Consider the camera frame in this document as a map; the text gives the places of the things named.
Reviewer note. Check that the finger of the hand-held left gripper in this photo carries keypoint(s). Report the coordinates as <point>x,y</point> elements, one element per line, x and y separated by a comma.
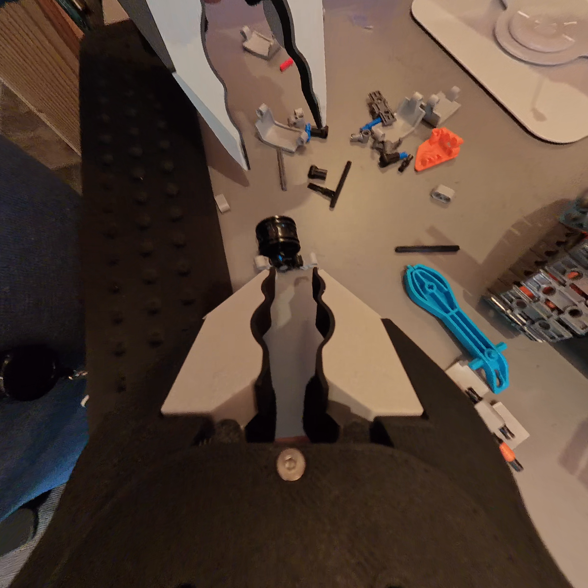
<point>193,59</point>
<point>312,46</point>

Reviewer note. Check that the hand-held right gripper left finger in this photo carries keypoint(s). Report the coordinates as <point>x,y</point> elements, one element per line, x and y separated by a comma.
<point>216,363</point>

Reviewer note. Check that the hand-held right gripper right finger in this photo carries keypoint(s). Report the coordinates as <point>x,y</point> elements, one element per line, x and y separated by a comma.
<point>367,367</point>

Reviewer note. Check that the black elbow with blue pin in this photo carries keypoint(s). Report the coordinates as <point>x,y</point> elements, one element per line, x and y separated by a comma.
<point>319,132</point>
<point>388,160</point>

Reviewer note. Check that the blue long pin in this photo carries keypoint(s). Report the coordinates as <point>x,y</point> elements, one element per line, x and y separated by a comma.
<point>371,124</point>

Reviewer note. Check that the light grey pin connector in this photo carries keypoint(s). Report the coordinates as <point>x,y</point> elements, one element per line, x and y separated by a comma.
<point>311,260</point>

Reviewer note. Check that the black wheel hub assembly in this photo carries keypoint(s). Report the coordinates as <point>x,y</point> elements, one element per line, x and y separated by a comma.
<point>275,234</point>

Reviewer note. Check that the red pin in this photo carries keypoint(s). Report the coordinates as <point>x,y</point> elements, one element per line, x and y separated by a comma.
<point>286,65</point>

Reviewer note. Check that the small clear plastic scrap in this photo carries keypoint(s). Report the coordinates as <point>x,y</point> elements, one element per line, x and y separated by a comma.
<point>367,24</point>

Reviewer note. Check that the light grey perpendicular connector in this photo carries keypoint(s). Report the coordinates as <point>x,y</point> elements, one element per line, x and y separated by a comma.
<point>296,120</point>

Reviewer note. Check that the dark grey flat connector plate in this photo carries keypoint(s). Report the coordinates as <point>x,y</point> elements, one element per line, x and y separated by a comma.
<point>381,108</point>

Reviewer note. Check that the small grey curved panel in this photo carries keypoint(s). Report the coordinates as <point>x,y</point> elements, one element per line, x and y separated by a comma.
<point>278,135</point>

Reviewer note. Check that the blue brick separator tool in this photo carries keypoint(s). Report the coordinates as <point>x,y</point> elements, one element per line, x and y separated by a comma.
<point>432,289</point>

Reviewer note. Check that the dark grey tube connector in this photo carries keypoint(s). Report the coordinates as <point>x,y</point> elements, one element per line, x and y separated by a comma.
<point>365,135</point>

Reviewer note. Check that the large grey curved panel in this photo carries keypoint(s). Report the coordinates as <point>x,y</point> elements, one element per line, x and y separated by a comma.
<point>409,112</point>
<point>443,110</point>

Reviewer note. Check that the wooden slatted cabinet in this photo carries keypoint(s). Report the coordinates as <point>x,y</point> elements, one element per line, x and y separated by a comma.
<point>27,59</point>

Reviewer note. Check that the dark grey claw joint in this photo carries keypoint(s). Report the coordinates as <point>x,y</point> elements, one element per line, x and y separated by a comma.
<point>386,147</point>

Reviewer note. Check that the short black connector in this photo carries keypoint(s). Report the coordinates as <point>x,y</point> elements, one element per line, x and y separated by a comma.
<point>317,172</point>

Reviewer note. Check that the grey axle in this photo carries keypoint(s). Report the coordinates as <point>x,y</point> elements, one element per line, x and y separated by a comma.
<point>281,172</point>

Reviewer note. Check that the long black axle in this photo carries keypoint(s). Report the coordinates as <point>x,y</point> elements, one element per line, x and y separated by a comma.
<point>427,249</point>

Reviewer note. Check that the grey panels with orange pins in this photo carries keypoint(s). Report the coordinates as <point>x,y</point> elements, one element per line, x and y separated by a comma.
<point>496,413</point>

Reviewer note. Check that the short black axle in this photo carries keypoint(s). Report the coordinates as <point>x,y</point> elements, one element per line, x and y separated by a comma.
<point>341,183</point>

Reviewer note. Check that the black axle pin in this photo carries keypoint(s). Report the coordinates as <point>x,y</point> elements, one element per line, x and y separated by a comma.
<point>319,188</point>

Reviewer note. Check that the small light grey block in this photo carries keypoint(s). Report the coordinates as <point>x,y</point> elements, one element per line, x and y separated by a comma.
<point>222,203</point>

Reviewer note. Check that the small black pin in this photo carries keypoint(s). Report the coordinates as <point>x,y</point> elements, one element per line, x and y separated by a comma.
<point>405,163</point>

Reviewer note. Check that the orange wedge panel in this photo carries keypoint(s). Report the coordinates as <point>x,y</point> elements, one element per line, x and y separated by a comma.
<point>436,154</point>

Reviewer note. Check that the light grey two-hole beam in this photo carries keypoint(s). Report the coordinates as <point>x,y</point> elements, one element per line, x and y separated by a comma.
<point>442,193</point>

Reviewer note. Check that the tracked toy vehicle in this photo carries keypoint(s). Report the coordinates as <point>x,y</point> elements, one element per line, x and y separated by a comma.
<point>546,294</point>

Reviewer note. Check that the clear round disc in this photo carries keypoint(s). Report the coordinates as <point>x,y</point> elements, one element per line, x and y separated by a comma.
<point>537,32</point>

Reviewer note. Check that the small grey bracket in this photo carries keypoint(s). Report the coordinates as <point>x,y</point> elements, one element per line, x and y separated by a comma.
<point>259,46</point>

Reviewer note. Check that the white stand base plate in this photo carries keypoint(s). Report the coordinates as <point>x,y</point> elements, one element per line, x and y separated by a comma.
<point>482,82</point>

